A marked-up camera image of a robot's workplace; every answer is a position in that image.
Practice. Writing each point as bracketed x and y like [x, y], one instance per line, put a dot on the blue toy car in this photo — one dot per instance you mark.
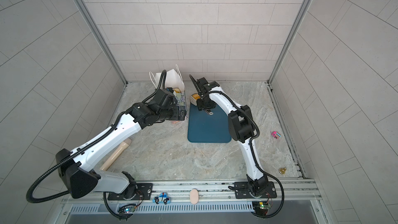
[162, 198]

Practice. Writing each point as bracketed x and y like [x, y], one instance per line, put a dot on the pink oval eraser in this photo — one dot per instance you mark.
[194, 196]

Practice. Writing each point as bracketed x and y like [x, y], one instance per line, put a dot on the floral paper gift bag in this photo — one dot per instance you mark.
[173, 80]

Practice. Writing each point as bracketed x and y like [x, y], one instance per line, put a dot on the gold chess piece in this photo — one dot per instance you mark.
[282, 170]

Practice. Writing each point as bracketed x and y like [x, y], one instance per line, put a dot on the teal rectangular tray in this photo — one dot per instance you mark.
[207, 127]

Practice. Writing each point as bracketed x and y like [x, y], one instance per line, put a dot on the aluminium rail frame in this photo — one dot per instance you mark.
[285, 201]

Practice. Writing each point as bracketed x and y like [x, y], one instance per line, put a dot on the pink toy truck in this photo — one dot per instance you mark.
[276, 135]

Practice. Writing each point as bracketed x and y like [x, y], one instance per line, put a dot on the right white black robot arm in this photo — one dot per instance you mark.
[244, 130]

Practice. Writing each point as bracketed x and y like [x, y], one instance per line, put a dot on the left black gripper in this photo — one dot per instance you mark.
[176, 117]

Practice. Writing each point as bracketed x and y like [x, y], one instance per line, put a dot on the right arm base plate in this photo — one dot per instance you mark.
[243, 190]

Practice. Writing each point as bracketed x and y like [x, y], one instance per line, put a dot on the right circuit board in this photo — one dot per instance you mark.
[261, 208]

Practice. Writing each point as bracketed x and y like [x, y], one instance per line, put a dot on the circuit board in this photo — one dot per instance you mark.
[127, 209]
[261, 208]

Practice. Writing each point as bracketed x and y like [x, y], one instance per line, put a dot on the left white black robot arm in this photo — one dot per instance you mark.
[76, 167]

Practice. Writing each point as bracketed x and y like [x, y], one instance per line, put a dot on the left circuit board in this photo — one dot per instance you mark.
[127, 209]

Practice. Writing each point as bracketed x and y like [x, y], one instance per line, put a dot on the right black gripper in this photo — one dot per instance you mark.
[200, 104]

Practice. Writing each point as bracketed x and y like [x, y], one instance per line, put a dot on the round swirl bun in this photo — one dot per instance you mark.
[195, 97]

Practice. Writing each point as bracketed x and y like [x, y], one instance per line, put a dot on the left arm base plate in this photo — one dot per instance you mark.
[139, 191]

